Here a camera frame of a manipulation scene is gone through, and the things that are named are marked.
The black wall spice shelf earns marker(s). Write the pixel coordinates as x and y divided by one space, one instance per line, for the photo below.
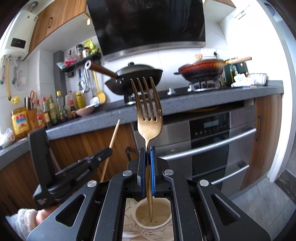
73 67

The black wok with wooden handle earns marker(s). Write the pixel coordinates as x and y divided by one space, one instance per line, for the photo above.
120 81

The yellow hanging spatula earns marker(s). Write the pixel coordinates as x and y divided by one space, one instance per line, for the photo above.
100 94

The black range hood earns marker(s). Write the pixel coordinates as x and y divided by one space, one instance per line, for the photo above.
129 27

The red-brown pan with handle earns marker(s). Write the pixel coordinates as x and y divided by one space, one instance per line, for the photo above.
206 70

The person's left hand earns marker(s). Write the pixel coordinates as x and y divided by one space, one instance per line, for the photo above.
44 213

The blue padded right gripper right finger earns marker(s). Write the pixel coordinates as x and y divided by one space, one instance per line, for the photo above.
152 168

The wooden upper cabinet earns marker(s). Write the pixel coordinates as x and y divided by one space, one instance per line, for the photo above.
54 16

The white ceramic double utensil holder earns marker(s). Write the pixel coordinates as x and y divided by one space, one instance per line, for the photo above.
142 223

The clear oil bottle yellow cap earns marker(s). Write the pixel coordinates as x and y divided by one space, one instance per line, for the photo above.
60 102

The white wall water heater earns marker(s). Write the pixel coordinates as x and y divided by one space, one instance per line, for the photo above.
16 40

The stainless steel built-in oven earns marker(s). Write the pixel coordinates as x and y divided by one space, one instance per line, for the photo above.
215 146

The gold metal fork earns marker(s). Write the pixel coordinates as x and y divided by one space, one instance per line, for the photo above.
149 126

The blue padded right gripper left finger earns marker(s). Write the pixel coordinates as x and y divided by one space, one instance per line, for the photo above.
141 171

